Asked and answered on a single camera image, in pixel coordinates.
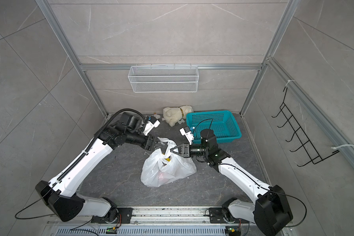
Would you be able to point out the white printed plastic bag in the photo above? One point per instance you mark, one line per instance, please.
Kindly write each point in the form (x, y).
(160, 160)

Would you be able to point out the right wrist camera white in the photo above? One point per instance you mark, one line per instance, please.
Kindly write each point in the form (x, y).
(188, 134)

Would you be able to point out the white wire mesh basket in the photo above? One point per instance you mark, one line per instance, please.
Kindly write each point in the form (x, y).
(159, 79)

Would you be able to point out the black wire hook rack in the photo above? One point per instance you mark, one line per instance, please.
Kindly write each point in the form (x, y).
(300, 134)

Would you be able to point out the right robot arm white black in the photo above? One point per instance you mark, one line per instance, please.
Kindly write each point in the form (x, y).
(269, 208)

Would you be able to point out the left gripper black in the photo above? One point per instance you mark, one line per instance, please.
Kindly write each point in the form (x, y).
(150, 147)

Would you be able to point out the pink peach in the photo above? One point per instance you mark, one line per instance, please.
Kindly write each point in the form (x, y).
(162, 177)

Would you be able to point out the white plush bear toy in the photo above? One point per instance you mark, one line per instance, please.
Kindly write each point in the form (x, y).
(172, 115)

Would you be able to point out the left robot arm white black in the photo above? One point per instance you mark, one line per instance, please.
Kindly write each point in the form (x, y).
(60, 193)

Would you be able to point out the teal plastic basket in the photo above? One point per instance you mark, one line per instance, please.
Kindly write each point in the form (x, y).
(223, 123)

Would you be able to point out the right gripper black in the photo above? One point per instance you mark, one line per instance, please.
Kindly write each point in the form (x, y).
(186, 150)

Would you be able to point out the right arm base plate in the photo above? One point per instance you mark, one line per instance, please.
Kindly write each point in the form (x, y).
(222, 215)

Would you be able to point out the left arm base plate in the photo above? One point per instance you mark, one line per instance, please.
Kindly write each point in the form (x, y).
(120, 215)

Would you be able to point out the aluminium mounting rail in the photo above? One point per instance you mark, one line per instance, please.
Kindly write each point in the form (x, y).
(170, 215)

